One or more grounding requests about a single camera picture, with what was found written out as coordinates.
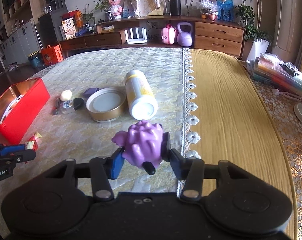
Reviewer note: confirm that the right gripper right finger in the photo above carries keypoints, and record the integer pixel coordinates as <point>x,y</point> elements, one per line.
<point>188,171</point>

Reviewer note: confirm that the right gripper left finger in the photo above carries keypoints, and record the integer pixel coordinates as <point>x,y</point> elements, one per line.
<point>103,169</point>

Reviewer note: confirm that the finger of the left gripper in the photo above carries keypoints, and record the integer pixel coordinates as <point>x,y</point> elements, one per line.
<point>18,157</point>
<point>6,149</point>

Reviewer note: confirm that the purple spiky toy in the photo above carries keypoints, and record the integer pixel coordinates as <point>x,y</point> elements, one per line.
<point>142,144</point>

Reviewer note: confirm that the round gold tin lid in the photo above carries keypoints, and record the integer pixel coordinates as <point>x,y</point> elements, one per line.
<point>107,104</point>

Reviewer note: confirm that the cream round ball toy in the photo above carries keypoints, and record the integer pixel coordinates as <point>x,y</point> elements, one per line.
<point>65,95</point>

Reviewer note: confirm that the white yellow cylinder bottle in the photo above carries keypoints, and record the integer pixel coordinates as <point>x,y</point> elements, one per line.
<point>141,100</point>

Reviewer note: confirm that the red metal box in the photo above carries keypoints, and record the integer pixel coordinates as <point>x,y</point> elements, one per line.
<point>19,106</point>

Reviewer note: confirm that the small metal clip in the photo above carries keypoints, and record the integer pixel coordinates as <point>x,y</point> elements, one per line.
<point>55,110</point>

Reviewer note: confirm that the small printed packet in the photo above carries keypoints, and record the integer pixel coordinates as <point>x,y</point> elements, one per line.
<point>67,104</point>

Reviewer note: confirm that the black triangular object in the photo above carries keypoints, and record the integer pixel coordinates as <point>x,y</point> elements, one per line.
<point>78,103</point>

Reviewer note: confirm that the small purple block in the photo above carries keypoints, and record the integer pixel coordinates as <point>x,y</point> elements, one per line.
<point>89,92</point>

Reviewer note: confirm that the teal bucket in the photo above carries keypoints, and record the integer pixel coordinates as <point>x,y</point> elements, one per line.
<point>36,59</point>

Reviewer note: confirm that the orange gift bag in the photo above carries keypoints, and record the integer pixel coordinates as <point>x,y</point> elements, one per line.
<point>52,55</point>

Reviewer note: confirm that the stack of colourful books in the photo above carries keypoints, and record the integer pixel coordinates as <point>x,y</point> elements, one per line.
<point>268,68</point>

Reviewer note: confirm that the white router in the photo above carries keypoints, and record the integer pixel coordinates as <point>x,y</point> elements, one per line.
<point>136,35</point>

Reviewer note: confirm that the purple kettlebell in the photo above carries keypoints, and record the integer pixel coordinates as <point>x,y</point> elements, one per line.
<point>184,38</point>

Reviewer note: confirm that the orange white cereal box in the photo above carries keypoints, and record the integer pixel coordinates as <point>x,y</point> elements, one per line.
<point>69,30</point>

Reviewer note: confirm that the pink toy case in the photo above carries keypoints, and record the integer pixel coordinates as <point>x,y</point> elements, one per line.
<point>168,34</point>

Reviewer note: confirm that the wooden tv cabinet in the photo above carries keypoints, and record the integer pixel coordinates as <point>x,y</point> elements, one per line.
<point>222,36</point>

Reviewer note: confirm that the potted tree white pot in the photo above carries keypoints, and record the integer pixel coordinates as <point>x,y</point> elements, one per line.
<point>249,12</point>

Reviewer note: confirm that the black speaker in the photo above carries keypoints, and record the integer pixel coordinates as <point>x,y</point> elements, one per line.
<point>175,7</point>

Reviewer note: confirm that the pink doll figure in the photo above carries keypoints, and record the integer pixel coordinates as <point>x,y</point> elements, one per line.
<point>115,8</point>

